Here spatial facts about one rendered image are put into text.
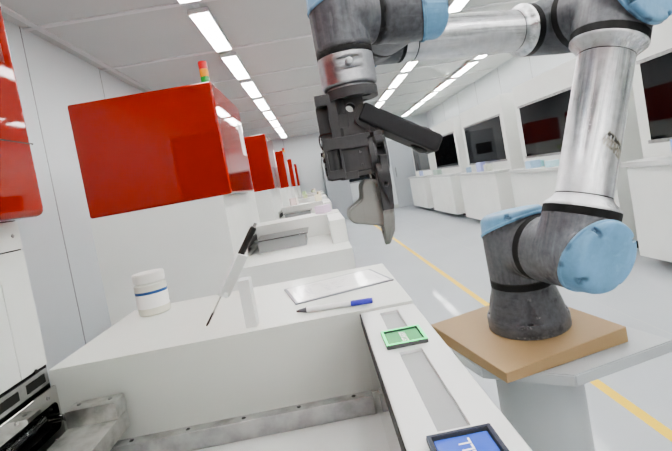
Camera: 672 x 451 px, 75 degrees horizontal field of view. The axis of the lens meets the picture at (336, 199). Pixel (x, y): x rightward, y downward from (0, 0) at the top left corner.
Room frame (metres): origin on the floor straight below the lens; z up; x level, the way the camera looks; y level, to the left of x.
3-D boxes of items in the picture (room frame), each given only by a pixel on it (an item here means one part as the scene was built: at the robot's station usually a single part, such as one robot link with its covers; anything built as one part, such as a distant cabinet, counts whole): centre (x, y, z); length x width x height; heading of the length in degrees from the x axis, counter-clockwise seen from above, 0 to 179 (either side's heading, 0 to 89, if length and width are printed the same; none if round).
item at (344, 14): (0.59, -0.05, 1.41); 0.09 x 0.08 x 0.11; 108
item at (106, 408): (0.70, 0.44, 0.89); 0.08 x 0.03 x 0.03; 92
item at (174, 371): (0.91, 0.22, 0.89); 0.62 x 0.35 x 0.14; 92
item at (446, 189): (9.54, -2.80, 1.00); 1.80 x 1.08 x 2.00; 2
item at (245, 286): (0.77, 0.20, 1.03); 0.06 x 0.04 x 0.13; 92
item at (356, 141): (0.59, -0.04, 1.25); 0.09 x 0.08 x 0.12; 92
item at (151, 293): (1.01, 0.46, 1.01); 0.07 x 0.07 x 0.10
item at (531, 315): (0.84, -0.33, 0.90); 0.15 x 0.15 x 0.10
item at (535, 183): (5.14, -2.97, 1.00); 1.80 x 1.08 x 2.00; 2
